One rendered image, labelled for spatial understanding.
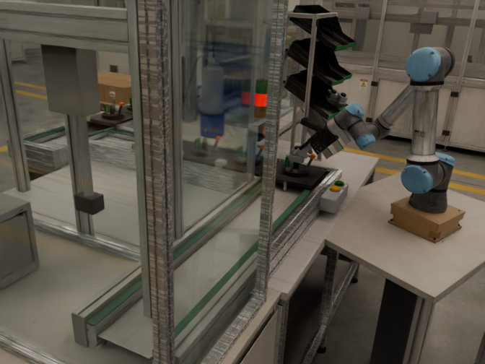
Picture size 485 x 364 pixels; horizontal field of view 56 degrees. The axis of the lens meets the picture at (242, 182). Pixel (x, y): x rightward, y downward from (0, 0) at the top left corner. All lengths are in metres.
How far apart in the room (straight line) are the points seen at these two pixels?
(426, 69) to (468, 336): 1.72
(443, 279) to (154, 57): 1.32
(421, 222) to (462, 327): 1.20
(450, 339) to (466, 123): 3.61
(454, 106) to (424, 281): 4.48
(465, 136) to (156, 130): 5.54
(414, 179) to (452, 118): 4.25
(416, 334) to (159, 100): 1.34
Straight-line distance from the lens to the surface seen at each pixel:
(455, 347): 2.90
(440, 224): 1.94
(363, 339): 2.75
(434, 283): 1.72
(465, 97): 6.04
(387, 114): 2.03
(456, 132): 6.13
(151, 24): 0.72
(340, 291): 2.77
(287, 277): 1.60
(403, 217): 2.01
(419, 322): 1.77
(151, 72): 0.73
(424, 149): 1.84
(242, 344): 1.33
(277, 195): 2.04
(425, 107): 1.81
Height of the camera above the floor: 1.76
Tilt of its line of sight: 23 degrees down
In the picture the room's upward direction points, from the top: 2 degrees clockwise
